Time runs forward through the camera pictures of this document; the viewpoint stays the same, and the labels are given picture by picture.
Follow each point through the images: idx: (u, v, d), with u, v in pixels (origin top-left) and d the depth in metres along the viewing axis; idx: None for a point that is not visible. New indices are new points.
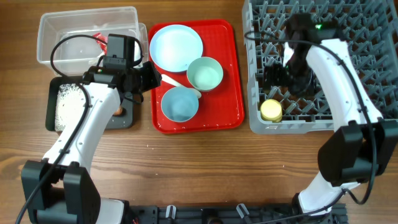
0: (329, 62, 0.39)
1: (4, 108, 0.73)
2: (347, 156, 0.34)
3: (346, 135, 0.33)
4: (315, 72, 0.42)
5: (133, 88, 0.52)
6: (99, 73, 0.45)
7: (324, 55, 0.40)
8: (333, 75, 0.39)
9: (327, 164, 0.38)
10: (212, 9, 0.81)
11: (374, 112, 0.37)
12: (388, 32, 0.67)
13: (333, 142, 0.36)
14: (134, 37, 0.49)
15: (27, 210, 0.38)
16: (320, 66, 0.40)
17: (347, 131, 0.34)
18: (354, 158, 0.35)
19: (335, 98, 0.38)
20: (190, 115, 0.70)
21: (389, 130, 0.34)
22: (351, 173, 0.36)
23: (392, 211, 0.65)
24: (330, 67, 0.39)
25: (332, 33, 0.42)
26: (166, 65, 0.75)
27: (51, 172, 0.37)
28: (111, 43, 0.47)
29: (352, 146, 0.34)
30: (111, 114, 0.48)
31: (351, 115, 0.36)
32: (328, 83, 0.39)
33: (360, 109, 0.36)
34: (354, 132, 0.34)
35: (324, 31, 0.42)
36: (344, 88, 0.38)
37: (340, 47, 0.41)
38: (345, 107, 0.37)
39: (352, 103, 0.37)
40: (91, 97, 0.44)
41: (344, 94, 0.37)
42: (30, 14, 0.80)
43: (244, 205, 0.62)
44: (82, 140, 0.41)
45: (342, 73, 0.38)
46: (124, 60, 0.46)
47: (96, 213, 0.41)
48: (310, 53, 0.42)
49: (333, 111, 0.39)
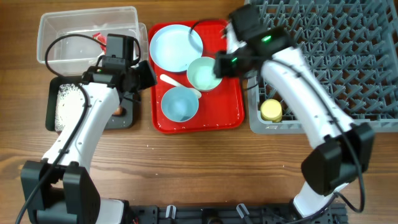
0: (288, 77, 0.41)
1: (4, 108, 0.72)
2: (331, 170, 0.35)
3: (325, 154, 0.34)
4: (279, 88, 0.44)
5: (132, 89, 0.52)
6: (99, 73, 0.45)
7: (282, 70, 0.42)
8: (295, 90, 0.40)
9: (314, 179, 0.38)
10: (212, 9, 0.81)
11: (343, 119, 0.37)
12: (388, 32, 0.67)
13: (313, 158, 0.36)
14: (133, 37, 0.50)
15: (27, 210, 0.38)
16: (281, 82, 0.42)
17: (325, 150, 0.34)
18: (338, 171, 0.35)
19: (304, 114, 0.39)
20: (190, 115, 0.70)
21: (362, 135, 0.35)
22: (338, 183, 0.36)
23: (392, 211, 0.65)
24: (291, 82, 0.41)
25: (282, 42, 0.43)
26: (166, 66, 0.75)
27: (51, 172, 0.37)
28: (111, 43, 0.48)
29: (333, 162, 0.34)
30: (109, 116, 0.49)
31: (323, 129, 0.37)
32: (292, 98, 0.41)
33: (330, 120, 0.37)
34: (331, 149, 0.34)
35: (273, 42, 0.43)
36: (309, 102, 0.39)
37: (294, 59, 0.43)
38: (314, 121, 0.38)
39: (321, 116, 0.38)
40: (90, 96, 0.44)
41: (310, 107, 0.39)
42: (30, 14, 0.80)
43: (244, 205, 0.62)
44: (81, 139, 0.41)
45: (303, 86, 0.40)
46: (124, 60, 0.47)
47: (96, 213, 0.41)
48: (267, 70, 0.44)
49: (305, 125, 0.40)
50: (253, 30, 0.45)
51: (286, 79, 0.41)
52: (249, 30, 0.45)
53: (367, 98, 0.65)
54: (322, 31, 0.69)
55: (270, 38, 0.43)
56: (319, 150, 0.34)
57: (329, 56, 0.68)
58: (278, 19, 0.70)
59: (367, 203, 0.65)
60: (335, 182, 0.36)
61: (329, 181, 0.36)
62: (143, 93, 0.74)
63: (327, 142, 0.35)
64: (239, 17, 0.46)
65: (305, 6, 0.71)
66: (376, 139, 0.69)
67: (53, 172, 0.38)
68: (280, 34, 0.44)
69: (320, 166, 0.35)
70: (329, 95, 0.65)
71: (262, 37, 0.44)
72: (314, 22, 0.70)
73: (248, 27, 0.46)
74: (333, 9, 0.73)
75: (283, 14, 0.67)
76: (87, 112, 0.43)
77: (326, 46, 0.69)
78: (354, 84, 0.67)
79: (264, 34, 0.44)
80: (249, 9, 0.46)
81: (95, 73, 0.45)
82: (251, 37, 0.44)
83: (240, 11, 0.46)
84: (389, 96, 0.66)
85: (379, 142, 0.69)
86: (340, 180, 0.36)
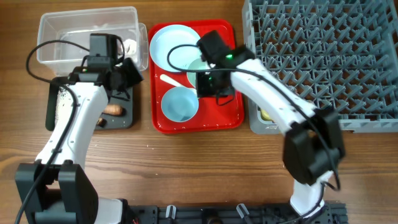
0: (250, 81, 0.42)
1: (4, 108, 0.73)
2: (305, 155, 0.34)
3: (293, 138, 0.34)
4: (247, 94, 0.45)
5: (117, 86, 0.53)
6: (85, 73, 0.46)
7: (245, 76, 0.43)
8: (259, 91, 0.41)
9: (297, 170, 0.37)
10: (212, 9, 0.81)
11: (307, 106, 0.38)
12: (388, 32, 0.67)
13: (287, 147, 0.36)
14: (115, 35, 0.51)
15: (25, 213, 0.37)
16: (247, 88, 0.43)
17: (292, 134, 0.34)
18: (313, 155, 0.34)
19: (270, 111, 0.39)
20: (190, 115, 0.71)
21: (326, 116, 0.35)
22: (319, 171, 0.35)
23: (392, 211, 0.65)
24: (254, 84, 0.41)
25: (242, 56, 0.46)
26: (166, 66, 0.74)
27: (45, 172, 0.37)
28: (94, 42, 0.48)
29: (303, 145, 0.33)
30: (99, 113, 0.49)
31: (287, 117, 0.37)
32: (260, 101, 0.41)
33: (294, 109, 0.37)
34: (298, 133, 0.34)
35: (236, 57, 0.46)
36: (272, 99, 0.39)
37: (255, 65, 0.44)
38: (280, 113, 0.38)
39: (285, 108, 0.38)
40: (77, 96, 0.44)
41: (273, 102, 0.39)
42: (30, 14, 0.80)
43: (244, 205, 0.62)
44: (73, 138, 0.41)
45: (265, 86, 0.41)
46: (108, 58, 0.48)
47: (95, 210, 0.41)
48: (236, 82, 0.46)
49: (275, 122, 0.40)
50: (219, 50, 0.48)
51: (249, 83, 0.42)
52: (215, 51, 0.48)
53: (367, 98, 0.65)
54: (321, 32, 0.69)
55: (232, 55, 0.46)
56: (288, 137, 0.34)
57: (329, 56, 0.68)
58: (278, 19, 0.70)
59: (367, 203, 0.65)
60: (315, 168, 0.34)
61: (308, 168, 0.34)
62: (142, 93, 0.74)
63: (293, 127, 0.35)
64: (203, 42, 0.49)
65: (305, 7, 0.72)
66: (376, 139, 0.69)
67: (48, 172, 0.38)
68: (241, 51, 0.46)
69: (295, 153, 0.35)
70: (329, 95, 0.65)
71: (225, 56, 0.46)
72: (314, 22, 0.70)
73: (214, 48, 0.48)
74: (333, 9, 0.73)
75: (283, 14, 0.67)
76: (76, 111, 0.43)
77: (326, 47, 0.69)
78: (354, 84, 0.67)
79: (227, 53, 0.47)
80: (211, 33, 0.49)
81: (81, 73, 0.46)
82: (217, 57, 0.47)
83: (204, 36, 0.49)
84: (389, 96, 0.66)
85: (379, 142, 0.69)
86: (319, 167, 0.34)
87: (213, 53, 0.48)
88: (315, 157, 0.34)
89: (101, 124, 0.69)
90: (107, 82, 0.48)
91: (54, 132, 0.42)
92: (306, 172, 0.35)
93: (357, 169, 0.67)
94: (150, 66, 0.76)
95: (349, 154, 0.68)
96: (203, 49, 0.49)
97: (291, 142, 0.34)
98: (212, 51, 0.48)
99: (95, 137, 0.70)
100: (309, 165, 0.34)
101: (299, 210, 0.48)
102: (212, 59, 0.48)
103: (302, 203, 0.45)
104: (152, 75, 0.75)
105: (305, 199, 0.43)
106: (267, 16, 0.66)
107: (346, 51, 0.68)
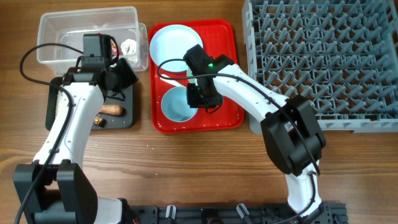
0: (229, 83, 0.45)
1: (4, 108, 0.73)
2: (280, 142, 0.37)
3: (268, 127, 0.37)
4: (229, 96, 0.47)
5: (112, 86, 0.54)
6: (79, 73, 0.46)
7: (224, 79, 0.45)
8: (238, 91, 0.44)
9: (279, 160, 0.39)
10: (212, 9, 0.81)
11: (280, 98, 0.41)
12: (388, 32, 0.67)
13: (267, 138, 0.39)
14: (109, 35, 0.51)
15: (25, 214, 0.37)
16: (228, 90, 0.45)
17: (265, 123, 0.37)
18: (289, 142, 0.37)
19: (249, 106, 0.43)
20: (189, 115, 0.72)
21: (299, 106, 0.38)
22: (298, 158, 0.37)
23: (392, 211, 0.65)
24: (232, 86, 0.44)
25: (223, 63, 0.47)
26: (166, 66, 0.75)
27: (43, 172, 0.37)
28: (88, 43, 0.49)
29: (278, 132, 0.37)
30: (96, 112, 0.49)
31: (262, 110, 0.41)
32: (240, 100, 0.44)
33: (268, 101, 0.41)
34: (272, 122, 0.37)
35: (217, 65, 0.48)
36: (249, 96, 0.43)
37: (233, 70, 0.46)
38: (257, 107, 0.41)
39: (260, 102, 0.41)
40: (73, 96, 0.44)
41: (250, 99, 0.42)
42: (30, 14, 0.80)
43: (244, 205, 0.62)
44: (70, 138, 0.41)
45: (242, 86, 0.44)
46: (102, 58, 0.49)
47: (94, 210, 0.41)
48: (217, 86, 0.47)
49: (254, 116, 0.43)
50: (203, 61, 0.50)
51: (228, 85, 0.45)
52: (199, 63, 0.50)
53: (367, 98, 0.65)
54: (321, 31, 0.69)
55: (213, 64, 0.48)
56: (263, 127, 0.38)
57: (329, 56, 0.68)
58: (278, 19, 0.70)
59: (367, 203, 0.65)
60: (293, 155, 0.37)
61: (285, 155, 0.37)
62: (142, 93, 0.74)
63: (268, 117, 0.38)
64: (189, 55, 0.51)
65: (305, 7, 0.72)
66: (376, 139, 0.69)
67: (45, 173, 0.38)
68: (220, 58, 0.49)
69: (272, 142, 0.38)
70: (329, 95, 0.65)
71: (206, 66, 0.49)
72: (315, 22, 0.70)
73: (198, 60, 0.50)
74: (333, 9, 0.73)
75: (283, 14, 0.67)
76: (73, 111, 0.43)
77: (326, 46, 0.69)
78: (354, 84, 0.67)
79: (208, 62, 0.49)
80: (195, 47, 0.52)
81: (76, 73, 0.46)
82: (199, 67, 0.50)
83: (191, 50, 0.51)
84: (389, 96, 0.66)
85: (379, 142, 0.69)
86: (296, 153, 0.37)
87: (197, 63, 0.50)
88: (291, 144, 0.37)
89: (101, 124, 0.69)
90: (102, 81, 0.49)
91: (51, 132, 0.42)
92: (285, 160, 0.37)
93: (357, 169, 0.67)
94: (150, 66, 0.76)
95: (349, 154, 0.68)
96: (190, 61, 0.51)
97: (267, 131, 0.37)
98: (198, 63, 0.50)
99: (95, 137, 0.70)
100: (286, 152, 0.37)
101: (296, 208, 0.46)
102: (197, 70, 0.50)
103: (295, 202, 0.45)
104: (152, 75, 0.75)
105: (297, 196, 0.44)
106: (267, 16, 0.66)
107: (346, 51, 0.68)
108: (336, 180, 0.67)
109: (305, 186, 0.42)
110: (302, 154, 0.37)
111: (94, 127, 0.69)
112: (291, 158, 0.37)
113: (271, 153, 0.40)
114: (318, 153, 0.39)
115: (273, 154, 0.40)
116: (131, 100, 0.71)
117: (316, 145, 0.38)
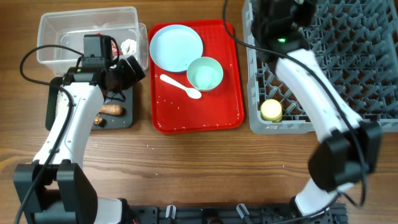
0: (298, 72, 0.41)
1: (4, 108, 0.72)
2: (336, 162, 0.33)
3: (330, 144, 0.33)
4: (287, 83, 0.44)
5: (112, 87, 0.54)
6: (79, 73, 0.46)
7: (293, 67, 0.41)
8: (304, 84, 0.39)
9: (323, 177, 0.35)
10: (212, 9, 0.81)
11: (352, 116, 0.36)
12: (388, 32, 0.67)
13: (320, 152, 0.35)
14: (110, 36, 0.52)
15: (25, 214, 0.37)
16: (293, 78, 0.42)
17: (331, 140, 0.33)
18: (344, 165, 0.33)
19: (312, 107, 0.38)
20: (214, 84, 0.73)
21: (369, 130, 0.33)
22: (343, 182, 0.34)
23: (392, 211, 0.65)
24: (300, 78, 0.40)
25: (296, 45, 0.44)
26: (166, 66, 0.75)
27: (43, 172, 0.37)
28: (88, 43, 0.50)
29: (339, 154, 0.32)
30: (96, 112, 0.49)
31: (329, 122, 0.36)
32: (304, 97, 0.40)
33: (338, 114, 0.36)
34: (337, 139, 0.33)
35: (289, 44, 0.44)
36: (319, 98, 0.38)
37: (307, 58, 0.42)
38: (322, 115, 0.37)
39: (328, 109, 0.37)
40: (73, 96, 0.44)
41: (319, 102, 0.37)
42: (30, 14, 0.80)
43: (244, 205, 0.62)
44: (70, 138, 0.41)
45: (314, 82, 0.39)
46: (102, 59, 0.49)
47: (94, 210, 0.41)
48: (278, 68, 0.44)
49: (311, 116, 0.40)
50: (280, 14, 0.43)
51: (296, 75, 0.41)
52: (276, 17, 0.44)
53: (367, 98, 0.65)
54: (321, 32, 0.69)
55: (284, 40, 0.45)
56: (326, 141, 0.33)
57: (329, 56, 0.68)
58: None
59: (367, 203, 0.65)
60: (340, 178, 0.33)
61: (334, 177, 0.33)
62: (142, 93, 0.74)
63: (334, 135, 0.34)
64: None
65: None
66: None
67: (45, 173, 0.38)
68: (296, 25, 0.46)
69: (326, 157, 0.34)
70: None
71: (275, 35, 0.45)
72: (314, 22, 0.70)
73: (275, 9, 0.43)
74: (333, 9, 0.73)
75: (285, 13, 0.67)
76: (72, 111, 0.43)
77: (326, 46, 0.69)
78: (354, 84, 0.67)
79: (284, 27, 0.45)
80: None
81: (76, 73, 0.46)
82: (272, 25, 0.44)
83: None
84: (389, 96, 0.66)
85: None
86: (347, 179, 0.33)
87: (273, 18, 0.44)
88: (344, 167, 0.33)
89: (101, 124, 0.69)
90: (102, 81, 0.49)
91: (51, 132, 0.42)
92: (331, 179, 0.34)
93: None
94: (150, 66, 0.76)
95: None
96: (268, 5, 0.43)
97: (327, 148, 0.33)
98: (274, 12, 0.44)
99: (95, 137, 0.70)
100: (337, 175, 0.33)
101: (304, 210, 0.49)
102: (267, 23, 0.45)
103: (307, 201, 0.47)
104: (152, 75, 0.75)
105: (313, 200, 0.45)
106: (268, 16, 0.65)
107: (346, 51, 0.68)
108: None
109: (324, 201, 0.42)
110: (348, 179, 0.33)
111: (94, 127, 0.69)
112: (334, 179, 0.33)
113: (317, 166, 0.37)
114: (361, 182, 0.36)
115: (318, 168, 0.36)
116: (131, 101, 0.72)
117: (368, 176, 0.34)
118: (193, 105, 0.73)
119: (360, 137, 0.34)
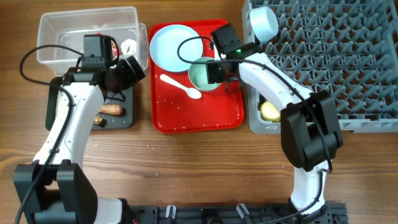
0: (255, 70, 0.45)
1: (4, 108, 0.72)
2: (298, 134, 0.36)
3: (288, 117, 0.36)
4: (253, 85, 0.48)
5: (112, 87, 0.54)
6: (79, 73, 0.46)
7: (250, 66, 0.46)
8: (261, 78, 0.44)
9: (293, 154, 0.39)
10: (212, 9, 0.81)
11: (305, 89, 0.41)
12: (388, 32, 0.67)
13: (283, 129, 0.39)
14: (110, 37, 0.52)
15: (25, 214, 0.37)
16: (253, 77, 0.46)
17: (289, 114, 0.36)
18: (306, 135, 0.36)
19: (271, 94, 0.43)
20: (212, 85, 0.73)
21: (323, 100, 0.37)
22: (312, 152, 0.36)
23: (392, 211, 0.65)
24: (258, 73, 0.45)
25: (250, 51, 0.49)
26: (166, 66, 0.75)
27: (43, 172, 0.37)
28: (89, 43, 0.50)
29: (297, 124, 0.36)
30: (96, 112, 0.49)
31: (285, 99, 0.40)
32: (264, 89, 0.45)
33: (291, 92, 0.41)
34: (293, 111, 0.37)
35: (245, 53, 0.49)
36: (273, 84, 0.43)
37: (260, 58, 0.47)
38: (278, 97, 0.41)
39: (283, 92, 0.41)
40: (73, 96, 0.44)
41: (273, 87, 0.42)
42: (30, 14, 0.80)
43: (244, 205, 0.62)
44: (70, 138, 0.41)
45: (268, 74, 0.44)
46: (102, 59, 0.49)
47: (94, 210, 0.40)
48: (242, 72, 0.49)
49: (272, 102, 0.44)
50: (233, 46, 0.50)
51: (254, 73, 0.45)
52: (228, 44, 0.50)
53: (367, 98, 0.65)
54: (321, 31, 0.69)
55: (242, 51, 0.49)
56: (283, 115, 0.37)
57: (329, 56, 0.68)
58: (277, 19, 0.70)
59: (367, 203, 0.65)
60: (307, 148, 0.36)
61: (302, 149, 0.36)
62: (143, 93, 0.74)
63: (289, 107, 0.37)
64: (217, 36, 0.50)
65: (305, 6, 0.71)
66: (376, 139, 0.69)
67: (45, 173, 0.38)
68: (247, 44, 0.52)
69: (288, 131, 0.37)
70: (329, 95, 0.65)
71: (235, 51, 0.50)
72: (315, 22, 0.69)
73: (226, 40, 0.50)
74: (333, 9, 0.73)
75: (298, 13, 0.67)
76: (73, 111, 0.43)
77: (326, 46, 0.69)
78: (354, 84, 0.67)
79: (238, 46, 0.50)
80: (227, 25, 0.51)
81: (76, 73, 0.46)
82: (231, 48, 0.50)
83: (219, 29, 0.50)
84: (389, 96, 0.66)
85: (379, 142, 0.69)
86: (312, 147, 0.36)
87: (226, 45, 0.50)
88: (308, 138, 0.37)
89: (101, 124, 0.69)
90: (102, 81, 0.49)
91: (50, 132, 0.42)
92: (298, 152, 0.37)
93: (357, 169, 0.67)
94: (150, 66, 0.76)
95: (349, 154, 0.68)
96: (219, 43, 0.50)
97: (286, 121, 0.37)
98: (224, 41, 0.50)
99: (95, 137, 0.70)
100: (300, 144, 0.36)
101: (298, 206, 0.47)
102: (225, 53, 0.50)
103: (299, 199, 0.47)
104: (152, 75, 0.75)
105: (302, 191, 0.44)
106: None
107: (346, 51, 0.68)
108: (336, 180, 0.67)
109: (311, 185, 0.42)
110: (315, 150, 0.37)
111: (94, 127, 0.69)
112: (304, 151, 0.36)
113: (286, 146, 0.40)
114: (333, 153, 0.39)
115: (288, 145, 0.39)
116: (131, 100, 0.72)
117: (333, 144, 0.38)
118: (193, 105, 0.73)
119: (316, 107, 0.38)
